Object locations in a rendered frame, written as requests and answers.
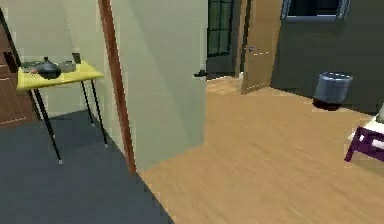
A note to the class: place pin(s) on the pale green room door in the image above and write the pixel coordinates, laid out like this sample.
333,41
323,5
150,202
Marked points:
160,86

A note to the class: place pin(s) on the dark paned window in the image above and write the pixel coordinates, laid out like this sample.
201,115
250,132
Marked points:
219,28

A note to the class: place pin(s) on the light brown room door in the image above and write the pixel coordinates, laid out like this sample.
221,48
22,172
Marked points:
261,46

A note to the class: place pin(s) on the yellow table with black legs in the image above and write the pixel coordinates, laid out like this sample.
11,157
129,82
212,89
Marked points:
77,74

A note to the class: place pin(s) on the dark small cup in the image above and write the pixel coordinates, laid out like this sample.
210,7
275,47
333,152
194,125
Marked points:
76,57

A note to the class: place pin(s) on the grey small box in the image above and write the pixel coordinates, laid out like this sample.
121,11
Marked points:
67,66

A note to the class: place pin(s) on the grey waste bin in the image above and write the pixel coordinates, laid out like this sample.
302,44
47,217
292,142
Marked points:
332,87

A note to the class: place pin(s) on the dark round teapot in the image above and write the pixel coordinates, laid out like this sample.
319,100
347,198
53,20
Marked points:
48,69

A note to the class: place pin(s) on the grey framed window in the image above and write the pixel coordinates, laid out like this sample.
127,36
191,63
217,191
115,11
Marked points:
315,9

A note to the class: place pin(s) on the grey flat dish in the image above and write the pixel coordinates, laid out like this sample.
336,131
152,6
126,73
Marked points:
29,67

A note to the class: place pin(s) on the purple framed bed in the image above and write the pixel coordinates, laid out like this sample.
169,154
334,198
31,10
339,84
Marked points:
366,141

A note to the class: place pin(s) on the dark brown wooden door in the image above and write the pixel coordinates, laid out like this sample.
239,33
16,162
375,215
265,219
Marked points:
10,96

